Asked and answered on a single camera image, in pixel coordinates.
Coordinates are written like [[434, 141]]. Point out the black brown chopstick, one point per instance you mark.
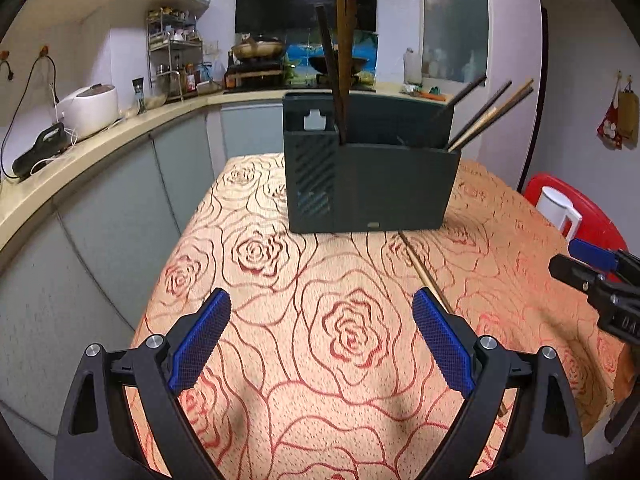
[[492, 118]]

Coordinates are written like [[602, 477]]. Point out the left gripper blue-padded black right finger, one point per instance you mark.
[[543, 439]]

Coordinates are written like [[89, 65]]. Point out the long reddish brown chopstick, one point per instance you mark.
[[343, 76]]

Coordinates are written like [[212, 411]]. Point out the white electric kettle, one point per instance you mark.
[[559, 210]]

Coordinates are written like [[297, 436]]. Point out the white plastic bottle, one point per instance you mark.
[[412, 67]]

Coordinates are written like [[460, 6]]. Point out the light bamboo chopstick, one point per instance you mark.
[[495, 106]]

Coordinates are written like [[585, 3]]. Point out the dark wooden chopstick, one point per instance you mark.
[[460, 96]]

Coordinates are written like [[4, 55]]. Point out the metal spice rack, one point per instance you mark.
[[174, 50]]

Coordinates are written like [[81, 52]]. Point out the dark green utensil holder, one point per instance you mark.
[[392, 172]]

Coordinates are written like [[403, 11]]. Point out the rose patterned tablecloth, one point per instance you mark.
[[321, 372]]

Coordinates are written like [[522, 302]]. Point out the black device on counter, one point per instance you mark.
[[50, 143]]

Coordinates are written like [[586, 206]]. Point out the thin black chopstick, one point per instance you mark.
[[479, 114]]

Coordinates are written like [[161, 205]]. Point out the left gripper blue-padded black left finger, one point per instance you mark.
[[97, 439]]

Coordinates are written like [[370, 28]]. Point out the wok on stove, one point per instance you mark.
[[258, 48]]

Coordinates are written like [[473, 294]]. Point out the red plastic chair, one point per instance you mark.
[[597, 239]]

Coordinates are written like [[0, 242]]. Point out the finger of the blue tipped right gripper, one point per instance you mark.
[[584, 265]]

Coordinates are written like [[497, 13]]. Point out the pale bamboo chopstick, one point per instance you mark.
[[425, 272]]

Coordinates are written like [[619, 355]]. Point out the dark brown short chopstick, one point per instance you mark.
[[331, 64]]

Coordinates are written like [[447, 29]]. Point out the white rice cooker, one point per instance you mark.
[[89, 110]]

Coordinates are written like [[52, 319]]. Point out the hanging red cloth decoration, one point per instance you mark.
[[620, 126]]

